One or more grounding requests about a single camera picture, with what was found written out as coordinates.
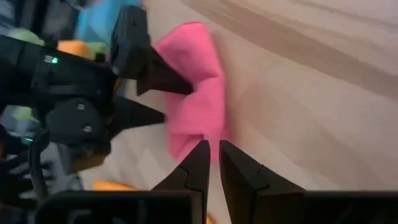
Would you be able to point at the clear plastic bin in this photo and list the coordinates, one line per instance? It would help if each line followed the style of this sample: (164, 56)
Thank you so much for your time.
(93, 37)

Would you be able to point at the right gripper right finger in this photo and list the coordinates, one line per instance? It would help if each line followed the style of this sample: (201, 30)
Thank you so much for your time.
(242, 177)

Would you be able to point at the blue microfiber towel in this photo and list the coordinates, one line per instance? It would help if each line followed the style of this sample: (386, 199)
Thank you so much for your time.
(99, 18)

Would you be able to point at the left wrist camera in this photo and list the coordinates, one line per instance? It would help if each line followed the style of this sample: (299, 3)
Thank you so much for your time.
(74, 124)

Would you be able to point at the orange microfiber towel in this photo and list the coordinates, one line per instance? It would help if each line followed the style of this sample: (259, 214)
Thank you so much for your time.
(74, 49)
(112, 186)

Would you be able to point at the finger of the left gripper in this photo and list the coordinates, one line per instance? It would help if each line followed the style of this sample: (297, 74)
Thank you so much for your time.
(133, 46)
(130, 115)

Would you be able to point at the pink microfiber towel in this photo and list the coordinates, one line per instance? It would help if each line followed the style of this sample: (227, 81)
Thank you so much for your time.
(192, 62)

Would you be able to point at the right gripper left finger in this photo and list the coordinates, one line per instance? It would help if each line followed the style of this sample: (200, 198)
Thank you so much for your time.
(196, 174)

